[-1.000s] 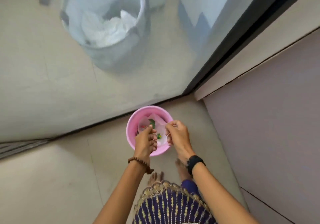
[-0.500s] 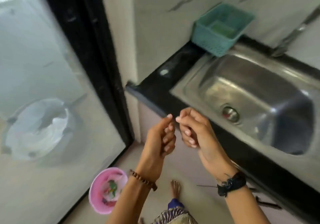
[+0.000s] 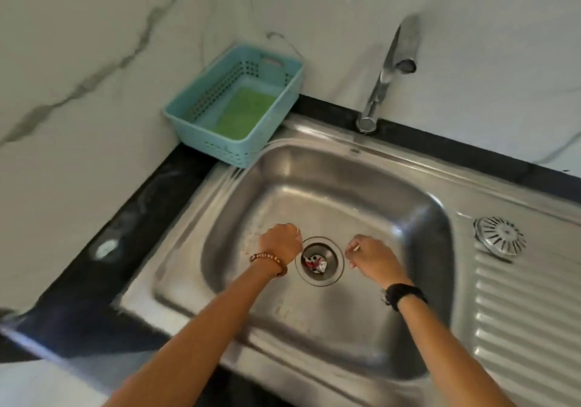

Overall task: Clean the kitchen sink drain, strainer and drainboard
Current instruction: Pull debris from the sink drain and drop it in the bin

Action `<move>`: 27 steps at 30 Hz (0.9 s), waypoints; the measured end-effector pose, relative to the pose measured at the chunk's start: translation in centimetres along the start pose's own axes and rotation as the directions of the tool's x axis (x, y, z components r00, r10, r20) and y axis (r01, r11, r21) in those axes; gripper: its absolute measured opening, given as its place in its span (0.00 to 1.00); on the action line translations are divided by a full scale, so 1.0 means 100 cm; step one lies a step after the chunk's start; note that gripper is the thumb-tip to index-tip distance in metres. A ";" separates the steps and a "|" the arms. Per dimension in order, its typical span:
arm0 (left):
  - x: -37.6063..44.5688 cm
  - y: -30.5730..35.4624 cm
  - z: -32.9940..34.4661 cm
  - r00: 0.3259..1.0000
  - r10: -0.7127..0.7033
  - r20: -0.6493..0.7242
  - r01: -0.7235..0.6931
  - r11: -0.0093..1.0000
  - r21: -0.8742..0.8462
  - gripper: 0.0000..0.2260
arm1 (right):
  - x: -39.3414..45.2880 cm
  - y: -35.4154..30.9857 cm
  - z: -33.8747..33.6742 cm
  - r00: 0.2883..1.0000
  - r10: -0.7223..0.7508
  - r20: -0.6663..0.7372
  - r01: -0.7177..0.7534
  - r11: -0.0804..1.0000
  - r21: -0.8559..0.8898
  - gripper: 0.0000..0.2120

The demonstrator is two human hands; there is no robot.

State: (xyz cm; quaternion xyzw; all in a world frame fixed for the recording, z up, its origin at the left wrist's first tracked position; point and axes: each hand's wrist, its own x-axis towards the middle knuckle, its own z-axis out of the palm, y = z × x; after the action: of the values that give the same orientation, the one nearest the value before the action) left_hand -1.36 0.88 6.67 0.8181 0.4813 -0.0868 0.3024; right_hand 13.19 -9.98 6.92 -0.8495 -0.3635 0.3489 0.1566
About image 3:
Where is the stainless steel sink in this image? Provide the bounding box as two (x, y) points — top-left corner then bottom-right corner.
(111, 111), (581, 407)

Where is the black wristband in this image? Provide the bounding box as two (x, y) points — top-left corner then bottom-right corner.
(382, 282), (429, 313)

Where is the person's left hand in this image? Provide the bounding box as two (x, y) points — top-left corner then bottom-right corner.
(256, 223), (304, 268)

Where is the person's right forearm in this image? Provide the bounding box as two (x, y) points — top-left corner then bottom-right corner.
(398, 298), (519, 407)

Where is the green cleaning cloth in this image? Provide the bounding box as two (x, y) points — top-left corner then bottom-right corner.
(212, 86), (278, 141)

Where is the wooden bead bracelet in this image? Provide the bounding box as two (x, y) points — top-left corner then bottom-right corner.
(248, 250), (289, 279)

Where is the teal plastic basket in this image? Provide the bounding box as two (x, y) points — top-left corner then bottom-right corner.
(163, 43), (305, 169)

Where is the round metal drain strainer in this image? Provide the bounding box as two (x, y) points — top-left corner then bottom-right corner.
(473, 215), (528, 258)

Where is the person's right hand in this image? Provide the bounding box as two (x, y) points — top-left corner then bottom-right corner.
(344, 233), (415, 291)

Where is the person's left forearm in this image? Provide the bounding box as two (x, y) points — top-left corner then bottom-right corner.
(102, 262), (278, 407)

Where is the chrome faucet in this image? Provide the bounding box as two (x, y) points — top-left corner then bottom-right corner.
(355, 13), (421, 135)

